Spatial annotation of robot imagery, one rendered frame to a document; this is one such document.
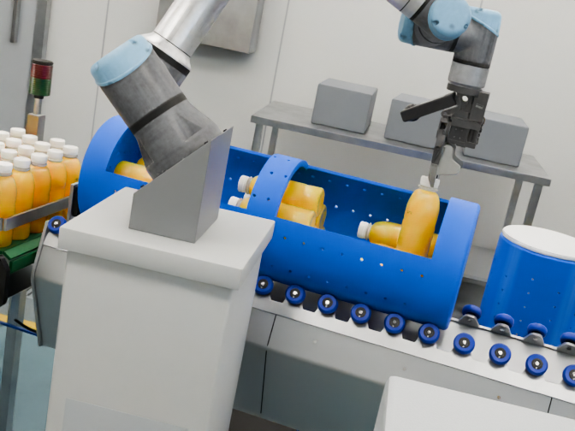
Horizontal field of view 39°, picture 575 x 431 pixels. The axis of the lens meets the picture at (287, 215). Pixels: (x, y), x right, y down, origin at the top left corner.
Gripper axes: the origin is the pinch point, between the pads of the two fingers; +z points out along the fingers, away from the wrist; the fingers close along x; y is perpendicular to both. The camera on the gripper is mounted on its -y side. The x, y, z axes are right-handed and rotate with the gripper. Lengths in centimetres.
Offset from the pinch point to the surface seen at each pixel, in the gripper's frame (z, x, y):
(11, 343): 93, 39, -119
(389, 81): 16, 340, -67
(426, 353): 35.4, -6.4, 8.4
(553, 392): 35, -7, 35
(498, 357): 31.5, -6.1, 22.6
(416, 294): 22.6, -8.3, 3.4
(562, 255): 24, 60, 35
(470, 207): 4.5, 2.6, 9.1
